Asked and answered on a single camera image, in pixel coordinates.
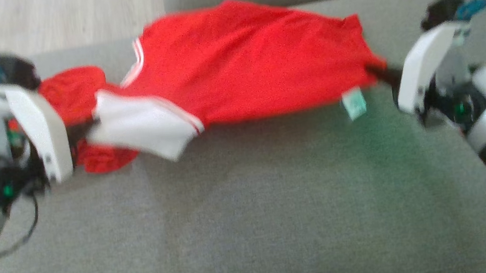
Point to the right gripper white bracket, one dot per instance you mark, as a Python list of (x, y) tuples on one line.
[(422, 61)]

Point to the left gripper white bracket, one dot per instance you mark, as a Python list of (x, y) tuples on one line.
[(40, 127)]

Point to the red shorts white stripes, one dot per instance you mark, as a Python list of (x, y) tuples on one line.
[(73, 89)]

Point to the red basketball jersey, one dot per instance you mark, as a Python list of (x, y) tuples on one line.
[(253, 62)]

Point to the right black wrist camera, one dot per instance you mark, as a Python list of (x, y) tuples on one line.
[(441, 11)]

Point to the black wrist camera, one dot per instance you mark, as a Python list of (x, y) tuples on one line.
[(441, 11), (16, 71)]

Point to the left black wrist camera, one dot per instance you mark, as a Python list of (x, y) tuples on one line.
[(16, 71)]

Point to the right teal camera connector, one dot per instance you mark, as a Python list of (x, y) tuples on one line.
[(475, 7)]

